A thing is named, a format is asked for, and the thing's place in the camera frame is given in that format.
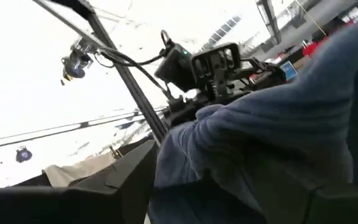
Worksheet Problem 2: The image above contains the blue denim cap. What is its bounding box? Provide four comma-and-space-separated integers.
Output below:
149, 11, 358, 224

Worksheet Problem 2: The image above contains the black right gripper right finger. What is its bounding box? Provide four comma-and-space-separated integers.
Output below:
305, 182, 358, 224

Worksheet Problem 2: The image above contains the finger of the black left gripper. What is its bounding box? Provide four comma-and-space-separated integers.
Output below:
224, 88, 255, 106
162, 98, 205, 129

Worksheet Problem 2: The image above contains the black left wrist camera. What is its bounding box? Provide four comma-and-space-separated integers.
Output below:
153, 43, 198, 93

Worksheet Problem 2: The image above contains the yellow cable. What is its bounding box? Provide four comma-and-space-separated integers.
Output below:
293, 0, 328, 37

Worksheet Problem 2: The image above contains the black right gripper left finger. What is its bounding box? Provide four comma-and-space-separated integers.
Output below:
0, 139, 160, 224

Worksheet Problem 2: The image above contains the small blue screen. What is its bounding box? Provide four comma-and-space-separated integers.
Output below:
279, 60, 299, 81

